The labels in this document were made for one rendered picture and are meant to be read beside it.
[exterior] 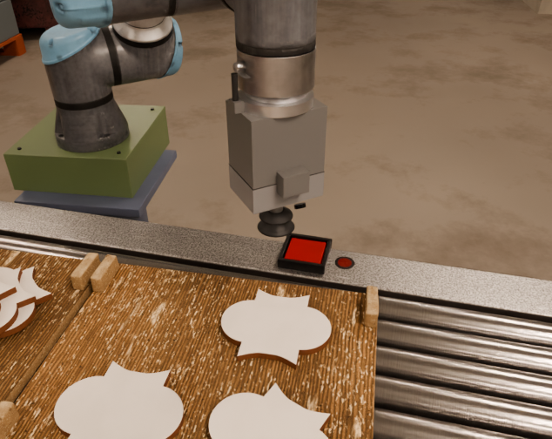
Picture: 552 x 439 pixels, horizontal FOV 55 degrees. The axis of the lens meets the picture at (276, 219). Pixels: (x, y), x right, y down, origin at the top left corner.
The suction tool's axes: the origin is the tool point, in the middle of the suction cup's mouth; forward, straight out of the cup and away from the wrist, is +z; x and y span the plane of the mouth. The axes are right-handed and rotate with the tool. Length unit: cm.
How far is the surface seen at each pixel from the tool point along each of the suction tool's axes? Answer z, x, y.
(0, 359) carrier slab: 16.8, 11.2, -33.2
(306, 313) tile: 15.7, -0.1, 4.6
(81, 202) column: 23, 56, -17
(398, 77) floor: 110, 282, 254
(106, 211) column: 24, 52, -12
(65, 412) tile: 15.7, -1.5, -27.0
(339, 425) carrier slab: 16.8, -16.1, -0.4
